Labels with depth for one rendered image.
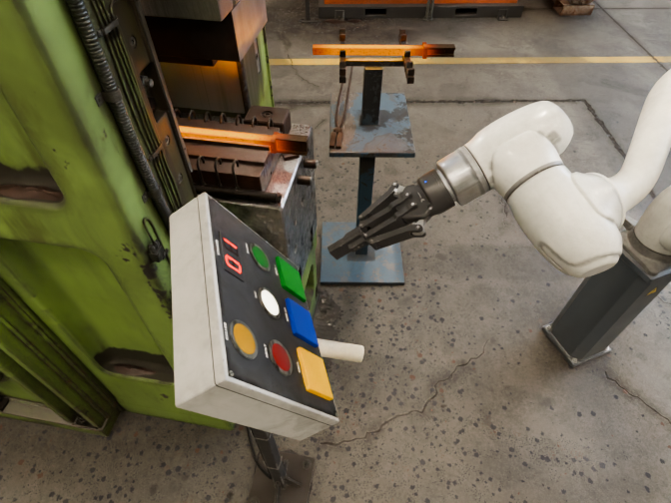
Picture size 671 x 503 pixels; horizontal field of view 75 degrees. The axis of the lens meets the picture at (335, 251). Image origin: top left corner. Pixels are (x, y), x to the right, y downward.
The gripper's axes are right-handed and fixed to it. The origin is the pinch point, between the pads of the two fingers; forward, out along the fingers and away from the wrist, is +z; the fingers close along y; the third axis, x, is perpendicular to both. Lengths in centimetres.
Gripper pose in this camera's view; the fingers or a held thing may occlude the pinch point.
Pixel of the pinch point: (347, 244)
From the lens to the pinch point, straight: 81.1
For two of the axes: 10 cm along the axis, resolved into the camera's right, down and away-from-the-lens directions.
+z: -8.4, 5.0, 2.3
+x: -4.8, -4.7, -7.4
